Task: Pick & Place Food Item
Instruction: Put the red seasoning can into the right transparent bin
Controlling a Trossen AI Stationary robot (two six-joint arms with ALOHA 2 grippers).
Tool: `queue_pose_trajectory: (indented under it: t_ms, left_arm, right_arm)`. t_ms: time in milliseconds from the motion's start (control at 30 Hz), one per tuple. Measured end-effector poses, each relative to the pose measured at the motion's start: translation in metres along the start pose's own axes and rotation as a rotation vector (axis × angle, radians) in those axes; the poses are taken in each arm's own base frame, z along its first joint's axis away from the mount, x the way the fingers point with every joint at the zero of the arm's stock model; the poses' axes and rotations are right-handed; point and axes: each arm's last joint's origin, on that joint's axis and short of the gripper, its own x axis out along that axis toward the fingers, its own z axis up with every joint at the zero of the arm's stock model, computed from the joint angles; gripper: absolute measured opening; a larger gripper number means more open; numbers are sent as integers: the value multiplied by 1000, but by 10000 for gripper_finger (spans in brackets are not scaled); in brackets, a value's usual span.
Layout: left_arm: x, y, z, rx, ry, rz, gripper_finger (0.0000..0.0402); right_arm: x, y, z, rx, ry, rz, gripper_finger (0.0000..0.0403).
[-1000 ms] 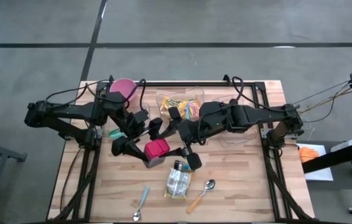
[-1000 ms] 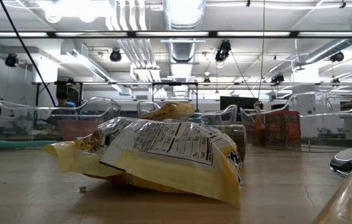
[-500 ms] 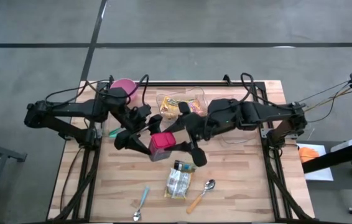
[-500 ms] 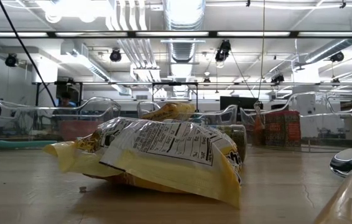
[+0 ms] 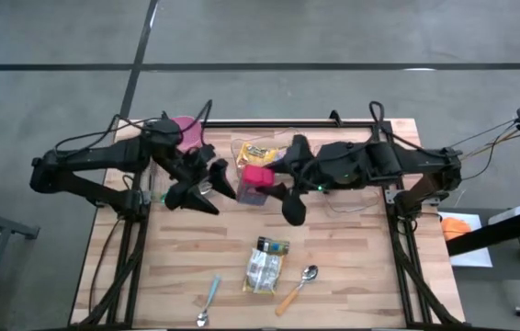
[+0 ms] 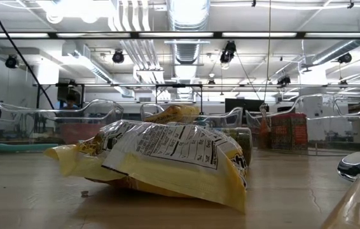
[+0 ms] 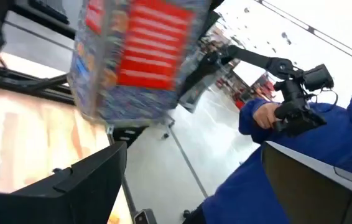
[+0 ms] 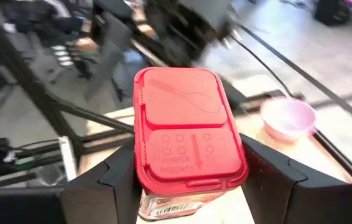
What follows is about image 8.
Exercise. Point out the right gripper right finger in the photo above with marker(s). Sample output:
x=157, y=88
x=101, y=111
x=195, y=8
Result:
x=272, y=193

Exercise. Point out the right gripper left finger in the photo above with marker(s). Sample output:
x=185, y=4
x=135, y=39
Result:
x=107, y=199

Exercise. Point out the pink small box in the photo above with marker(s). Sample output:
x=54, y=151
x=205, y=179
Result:
x=188, y=124

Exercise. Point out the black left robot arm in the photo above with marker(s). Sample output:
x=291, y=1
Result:
x=188, y=31

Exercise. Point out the pink plastic bowl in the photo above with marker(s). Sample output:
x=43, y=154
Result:
x=288, y=118

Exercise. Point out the black aluminium table frame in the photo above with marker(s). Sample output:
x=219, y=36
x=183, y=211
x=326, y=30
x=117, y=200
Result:
x=95, y=116

